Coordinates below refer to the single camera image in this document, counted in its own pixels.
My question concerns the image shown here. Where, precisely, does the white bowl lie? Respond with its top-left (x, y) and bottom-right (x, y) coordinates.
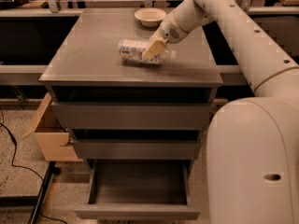
top-left (135, 7), bottom-right (166, 27)

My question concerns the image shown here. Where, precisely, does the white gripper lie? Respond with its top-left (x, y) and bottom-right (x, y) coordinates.
top-left (142, 11), bottom-right (188, 60)

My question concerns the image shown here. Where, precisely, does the black floor rail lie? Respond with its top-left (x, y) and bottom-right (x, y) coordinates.
top-left (0, 161), bottom-right (57, 224)

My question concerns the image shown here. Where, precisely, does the grey top drawer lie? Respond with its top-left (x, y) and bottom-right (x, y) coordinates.
top-left (51, 103), bottom-right (212, 131)

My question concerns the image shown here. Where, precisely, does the clear plastic bottle blue label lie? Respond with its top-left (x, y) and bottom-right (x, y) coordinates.
top-left (118, 38), bottom-right (177, 65)

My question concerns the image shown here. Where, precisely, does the grey drawer cabinet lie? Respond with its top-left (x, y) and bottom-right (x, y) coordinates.
top-left (38, 7), bottom-right (223, 163)

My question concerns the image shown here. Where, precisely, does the cardboard box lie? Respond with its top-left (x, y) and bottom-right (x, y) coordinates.
top-left (22, 93), bottom-right (81, 162)

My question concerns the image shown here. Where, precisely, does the grey open bottom drawer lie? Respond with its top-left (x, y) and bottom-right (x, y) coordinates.
top-left (75, 160), bottom-right (200, 220)

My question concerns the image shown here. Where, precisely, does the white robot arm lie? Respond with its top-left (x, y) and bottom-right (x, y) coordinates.
top-left (143, 0), bottom-right (299, 224)

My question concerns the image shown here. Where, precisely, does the black floor cable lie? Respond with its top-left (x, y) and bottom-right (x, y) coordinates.
top-left (0, 109), bottom-right (68, 224)

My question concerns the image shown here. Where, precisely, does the grey middle drawer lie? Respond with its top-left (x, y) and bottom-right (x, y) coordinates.
top-left (72, 140), bottom-right (201, 160)

